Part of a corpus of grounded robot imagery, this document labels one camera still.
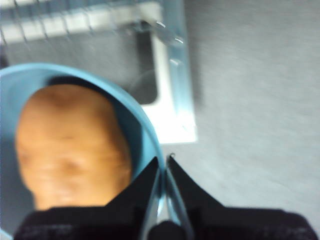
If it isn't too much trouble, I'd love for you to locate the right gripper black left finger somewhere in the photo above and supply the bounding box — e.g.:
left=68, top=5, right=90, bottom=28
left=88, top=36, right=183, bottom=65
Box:
left=13, top=156, right=161, bottom=240

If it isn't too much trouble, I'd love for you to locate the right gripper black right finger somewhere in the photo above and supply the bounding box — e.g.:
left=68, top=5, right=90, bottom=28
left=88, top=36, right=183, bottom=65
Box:
left=166, top=154, right=319, bottom=240

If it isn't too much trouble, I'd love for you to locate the brown potato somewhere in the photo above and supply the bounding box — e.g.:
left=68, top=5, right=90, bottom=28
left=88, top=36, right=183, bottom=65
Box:
left=14, top=83, right=133, bottom=211

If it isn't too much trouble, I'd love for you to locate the blue ribbed bowl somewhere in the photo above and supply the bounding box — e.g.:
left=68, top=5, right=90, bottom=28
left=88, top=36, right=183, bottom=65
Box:
left=0, top=62, right=195, bottom=240

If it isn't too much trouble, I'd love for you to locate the metal wire oven rack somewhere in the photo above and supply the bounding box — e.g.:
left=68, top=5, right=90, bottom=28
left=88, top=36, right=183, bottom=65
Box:
left=0, top=0, right=163, bottom=45

